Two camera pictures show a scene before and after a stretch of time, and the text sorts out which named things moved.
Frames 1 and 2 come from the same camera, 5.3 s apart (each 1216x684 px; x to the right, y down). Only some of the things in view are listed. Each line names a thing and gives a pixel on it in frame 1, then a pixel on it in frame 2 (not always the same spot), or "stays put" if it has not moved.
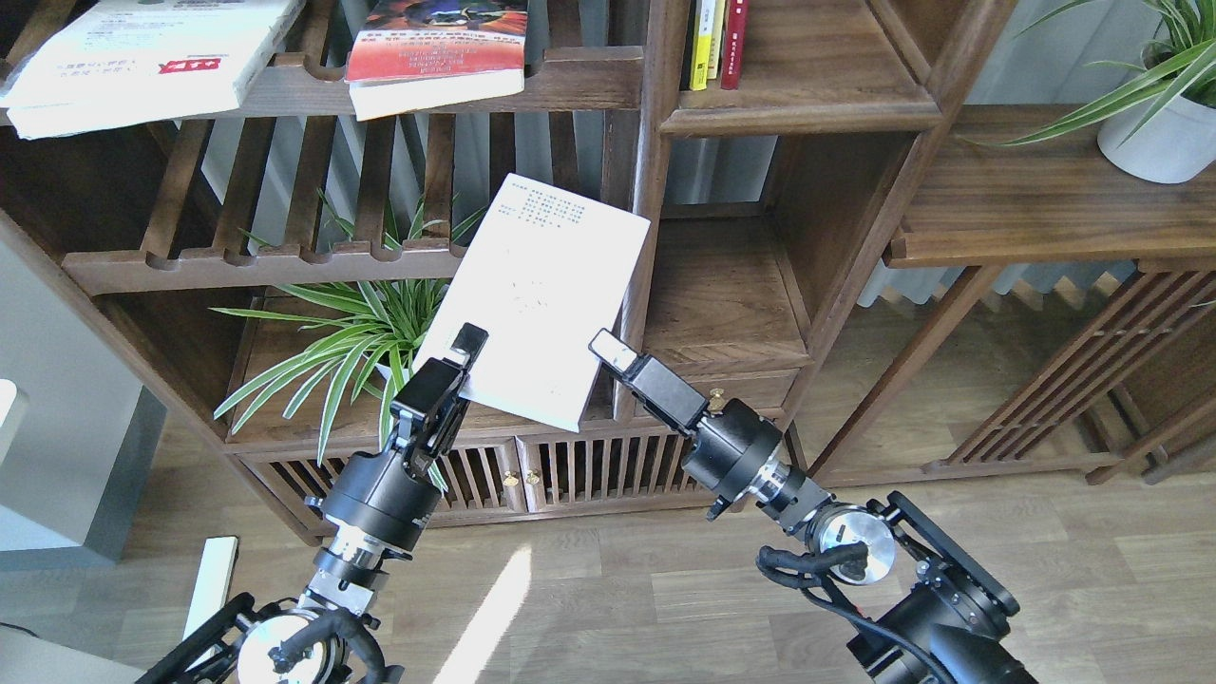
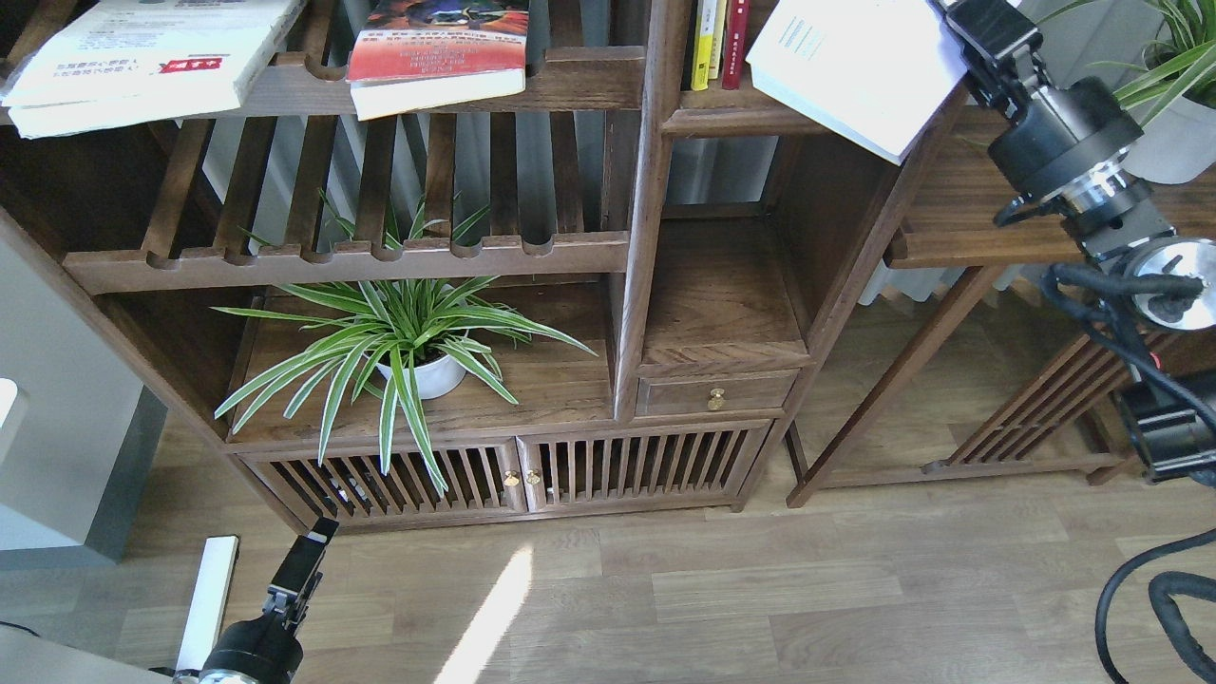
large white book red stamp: [132, 60] stays put
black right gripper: [731, 444] → [1057, 133]
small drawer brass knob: [716, 403] stays put
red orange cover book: [412, 55] stays put
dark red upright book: [734, 39] stays put
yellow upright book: [702, 45] stays put
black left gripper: [392, 496] → [267, 650]
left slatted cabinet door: [479, 474] stays put
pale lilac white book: [541, 273] → [880, 72]
